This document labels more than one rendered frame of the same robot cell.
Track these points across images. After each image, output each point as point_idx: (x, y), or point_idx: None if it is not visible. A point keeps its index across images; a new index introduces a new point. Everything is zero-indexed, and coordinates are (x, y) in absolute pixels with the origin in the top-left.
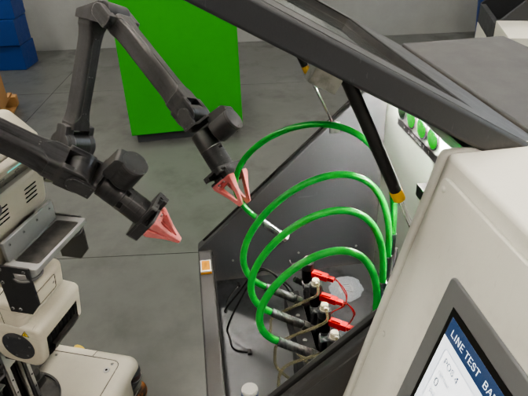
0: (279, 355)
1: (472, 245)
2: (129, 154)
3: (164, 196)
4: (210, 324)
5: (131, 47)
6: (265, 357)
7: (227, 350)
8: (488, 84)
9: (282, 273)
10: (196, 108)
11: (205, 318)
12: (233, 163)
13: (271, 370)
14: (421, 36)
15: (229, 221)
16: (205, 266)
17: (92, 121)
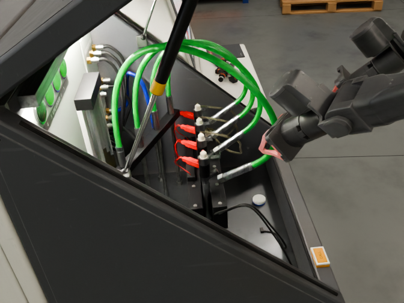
0: (235, 228)
1: None
2: (369, 23)
3: (338, 77)
4: (295, 195)
5: None
6: (247, 226)
7: (282, 234)
8: (0, 8)
9: (229, 52)
10: (342, 86)
11: (302, 200)
12: (279, 120)
13: (242, 216)
14: None
15: (297, 268)
16: (319, 252)
17: None
